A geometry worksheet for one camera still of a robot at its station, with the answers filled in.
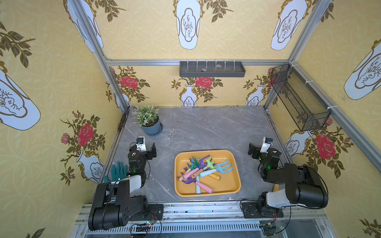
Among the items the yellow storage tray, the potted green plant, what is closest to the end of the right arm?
the yellow storage tray

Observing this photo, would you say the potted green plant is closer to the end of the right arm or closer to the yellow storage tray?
the yellow storage tray

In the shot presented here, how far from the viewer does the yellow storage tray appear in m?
0.78
